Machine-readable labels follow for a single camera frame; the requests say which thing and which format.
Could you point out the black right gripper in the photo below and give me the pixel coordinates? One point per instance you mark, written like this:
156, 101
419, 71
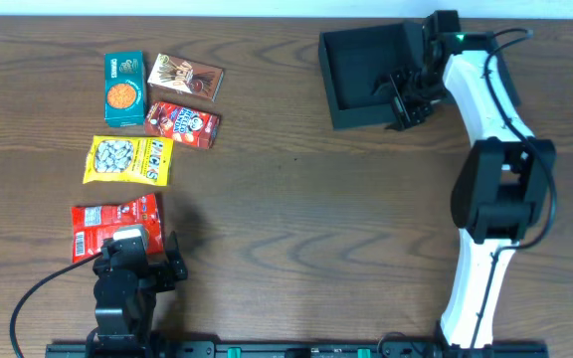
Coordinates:
411, 99

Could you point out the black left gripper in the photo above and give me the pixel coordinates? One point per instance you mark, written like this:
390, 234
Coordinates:
162, 273

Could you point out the black gift box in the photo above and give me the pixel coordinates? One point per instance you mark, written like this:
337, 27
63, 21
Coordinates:
352, 61

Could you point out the red Hello Panda box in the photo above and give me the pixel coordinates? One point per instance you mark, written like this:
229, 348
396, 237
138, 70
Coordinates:
183, 124

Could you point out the teal Chunkies cookie box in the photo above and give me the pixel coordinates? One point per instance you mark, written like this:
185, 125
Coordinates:
124, 89

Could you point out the brown Pocky box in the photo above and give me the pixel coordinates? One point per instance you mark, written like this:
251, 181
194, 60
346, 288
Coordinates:
186, 77

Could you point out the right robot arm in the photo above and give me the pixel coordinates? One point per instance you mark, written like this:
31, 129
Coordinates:
504, 199

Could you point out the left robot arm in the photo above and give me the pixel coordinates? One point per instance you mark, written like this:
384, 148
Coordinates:
125, 293

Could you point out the red candy bag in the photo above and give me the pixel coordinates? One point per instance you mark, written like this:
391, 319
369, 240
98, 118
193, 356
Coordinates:
93, 225

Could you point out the yellow Hacks candy bag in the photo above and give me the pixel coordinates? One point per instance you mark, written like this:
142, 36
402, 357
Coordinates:
142, 160

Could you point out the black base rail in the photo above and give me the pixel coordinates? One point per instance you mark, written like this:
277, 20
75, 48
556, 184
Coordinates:
389, 349

